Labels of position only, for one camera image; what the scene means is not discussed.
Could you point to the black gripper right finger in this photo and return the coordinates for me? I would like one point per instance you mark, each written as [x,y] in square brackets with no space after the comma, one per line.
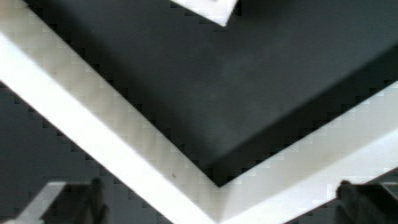
[368,201]

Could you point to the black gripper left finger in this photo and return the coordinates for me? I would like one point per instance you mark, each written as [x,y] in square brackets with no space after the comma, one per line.
[66,204]

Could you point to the white square table top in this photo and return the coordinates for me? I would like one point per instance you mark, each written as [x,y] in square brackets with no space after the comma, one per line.
[347,152]

